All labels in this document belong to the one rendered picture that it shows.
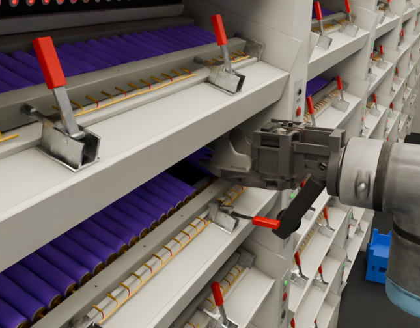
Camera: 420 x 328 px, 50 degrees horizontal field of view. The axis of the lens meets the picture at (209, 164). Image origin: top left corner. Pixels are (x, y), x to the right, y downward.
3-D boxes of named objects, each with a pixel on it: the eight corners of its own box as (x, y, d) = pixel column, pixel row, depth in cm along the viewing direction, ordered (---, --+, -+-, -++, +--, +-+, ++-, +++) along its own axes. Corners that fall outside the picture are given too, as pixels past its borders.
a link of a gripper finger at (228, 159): (197, 130, 68) (256, 136, 64) (199, 167, 70) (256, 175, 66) (188, 136, 65) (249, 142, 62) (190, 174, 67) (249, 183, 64)
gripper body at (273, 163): (267, 117, 67) (351, 125, 61) (267, 171, 70) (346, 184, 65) (247, 131, 61) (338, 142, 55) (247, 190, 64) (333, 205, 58)
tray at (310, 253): (341, 223, 151) (359, 189, 144) (279, 341, 101) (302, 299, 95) (287, 194, 157) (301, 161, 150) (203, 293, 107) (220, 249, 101)
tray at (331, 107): (355, 111, 137) (376, 69, 130) (290, 185, 87) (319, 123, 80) (294, 84, 143) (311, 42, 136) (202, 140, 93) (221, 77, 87)
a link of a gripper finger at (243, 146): (213, 122, 72) (267, 129, 67) (215, 157, 74) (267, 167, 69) (203, 127, 69) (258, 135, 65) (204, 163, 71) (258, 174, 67)
